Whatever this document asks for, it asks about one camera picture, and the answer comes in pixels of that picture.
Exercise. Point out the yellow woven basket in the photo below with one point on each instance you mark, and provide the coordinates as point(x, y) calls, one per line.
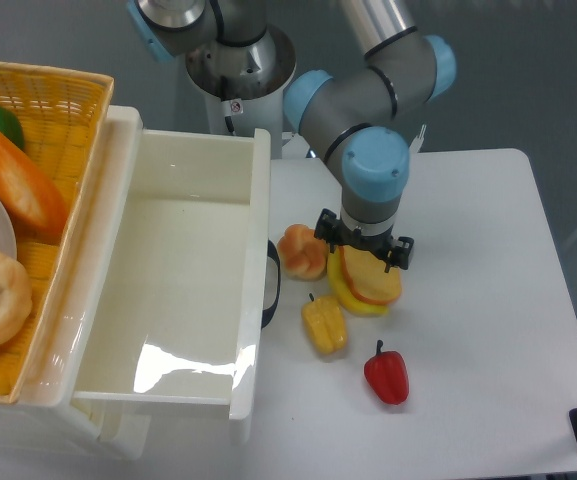
point(61, 112)

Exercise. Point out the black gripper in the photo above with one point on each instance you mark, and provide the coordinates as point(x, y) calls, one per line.
point(396, 252)

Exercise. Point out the red toy bell pepper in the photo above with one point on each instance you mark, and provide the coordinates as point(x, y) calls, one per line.
point(386, 374)

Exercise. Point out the yellow toy banana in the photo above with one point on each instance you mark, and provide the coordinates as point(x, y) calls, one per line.
point(341, 290)

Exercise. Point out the yellow toy bell pepper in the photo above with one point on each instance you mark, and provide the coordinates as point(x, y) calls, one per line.
point(324, 324)

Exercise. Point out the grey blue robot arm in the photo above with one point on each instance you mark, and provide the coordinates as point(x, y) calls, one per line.
point(372, 172)

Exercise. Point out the black drawer handle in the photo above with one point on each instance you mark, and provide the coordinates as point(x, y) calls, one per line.
point(269, 311)

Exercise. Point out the green toy vegetable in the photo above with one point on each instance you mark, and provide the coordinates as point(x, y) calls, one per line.
point(11, 128)

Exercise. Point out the toy knotted bread roll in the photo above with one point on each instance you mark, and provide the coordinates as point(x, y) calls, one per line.
point(302, 255)

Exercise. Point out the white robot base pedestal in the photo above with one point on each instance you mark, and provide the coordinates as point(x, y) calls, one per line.
point(245, 69)

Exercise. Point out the white open plastic drawer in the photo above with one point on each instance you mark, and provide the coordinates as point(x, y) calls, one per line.
point(178, 324)

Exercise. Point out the toy baguette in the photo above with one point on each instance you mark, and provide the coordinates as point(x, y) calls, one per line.
point(28, 193)

